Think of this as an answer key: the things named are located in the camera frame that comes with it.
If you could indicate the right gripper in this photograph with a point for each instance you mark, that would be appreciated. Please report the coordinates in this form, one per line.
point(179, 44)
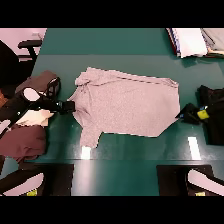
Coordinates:
point(190, 115)

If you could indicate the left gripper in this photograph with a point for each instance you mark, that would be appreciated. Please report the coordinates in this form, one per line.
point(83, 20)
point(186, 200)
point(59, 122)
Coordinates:
point(66, 106)

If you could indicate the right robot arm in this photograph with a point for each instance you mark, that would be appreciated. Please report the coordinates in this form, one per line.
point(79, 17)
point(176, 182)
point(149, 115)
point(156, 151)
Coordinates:
point(208, 181)

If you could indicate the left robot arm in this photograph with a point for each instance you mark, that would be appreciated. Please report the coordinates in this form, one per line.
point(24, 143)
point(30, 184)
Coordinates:
point(23, 108)

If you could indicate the cream garment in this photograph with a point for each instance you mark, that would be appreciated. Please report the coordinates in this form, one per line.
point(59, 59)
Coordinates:
point(35, 118)

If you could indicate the brown garment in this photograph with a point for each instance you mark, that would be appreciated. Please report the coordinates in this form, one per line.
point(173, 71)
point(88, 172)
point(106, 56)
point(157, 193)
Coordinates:
point(38, 81)

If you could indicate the maroon garment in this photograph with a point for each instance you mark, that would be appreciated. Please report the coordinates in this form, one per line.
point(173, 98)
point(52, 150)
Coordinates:
point(21, 141)

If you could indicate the pale pink shirt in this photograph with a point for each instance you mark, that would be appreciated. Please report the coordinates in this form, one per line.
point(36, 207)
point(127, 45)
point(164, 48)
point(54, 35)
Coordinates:
point(126, 103)

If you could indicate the black office chair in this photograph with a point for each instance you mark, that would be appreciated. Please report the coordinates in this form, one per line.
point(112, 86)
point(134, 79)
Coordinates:
point(10, 66)

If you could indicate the white garment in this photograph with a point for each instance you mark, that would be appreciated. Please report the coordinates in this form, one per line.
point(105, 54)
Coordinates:
point(191, 41)

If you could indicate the grey garment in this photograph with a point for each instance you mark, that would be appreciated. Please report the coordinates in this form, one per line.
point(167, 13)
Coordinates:
point(215, 38)

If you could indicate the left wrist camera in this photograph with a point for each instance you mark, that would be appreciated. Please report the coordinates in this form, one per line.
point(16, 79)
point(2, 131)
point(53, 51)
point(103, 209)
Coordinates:
point(59, 87)

